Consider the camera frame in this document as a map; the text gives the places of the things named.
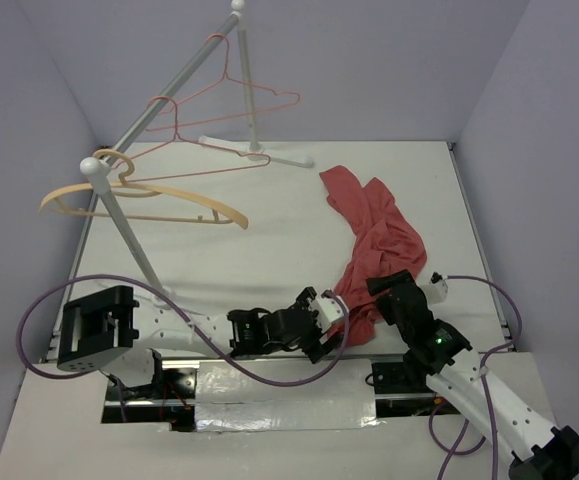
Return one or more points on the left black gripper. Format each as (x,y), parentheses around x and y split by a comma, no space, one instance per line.
(313,347)

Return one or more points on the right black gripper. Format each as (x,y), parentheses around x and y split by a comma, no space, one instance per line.
(379,284)

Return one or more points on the red t shirt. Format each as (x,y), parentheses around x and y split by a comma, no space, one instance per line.
(385,244)

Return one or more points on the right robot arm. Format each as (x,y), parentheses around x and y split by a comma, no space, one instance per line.
(441,359)

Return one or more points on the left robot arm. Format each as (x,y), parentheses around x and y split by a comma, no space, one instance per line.
(112,332)

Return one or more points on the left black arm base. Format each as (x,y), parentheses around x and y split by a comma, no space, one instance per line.
(170,400)

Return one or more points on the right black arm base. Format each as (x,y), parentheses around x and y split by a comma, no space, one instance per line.
(396,377)

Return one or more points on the silver foil tape panel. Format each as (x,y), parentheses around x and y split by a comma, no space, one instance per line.
(226,400)

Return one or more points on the white garment rack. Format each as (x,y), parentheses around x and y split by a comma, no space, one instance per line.
(236,21)

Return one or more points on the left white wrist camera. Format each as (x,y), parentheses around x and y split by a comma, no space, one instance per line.
(330,310)

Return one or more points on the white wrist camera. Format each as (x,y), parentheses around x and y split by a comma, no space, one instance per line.
(330,310)
(436,290)

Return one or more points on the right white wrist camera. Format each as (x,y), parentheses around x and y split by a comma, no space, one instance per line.
(436,290)

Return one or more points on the pink wire hanger near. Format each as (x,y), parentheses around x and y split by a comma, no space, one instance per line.
(178,138)

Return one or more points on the pink wire hanger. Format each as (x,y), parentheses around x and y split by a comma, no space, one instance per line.
(178,138)
(246,80)

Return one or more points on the pink wire hanger far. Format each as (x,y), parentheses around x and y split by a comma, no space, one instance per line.
(246,80)

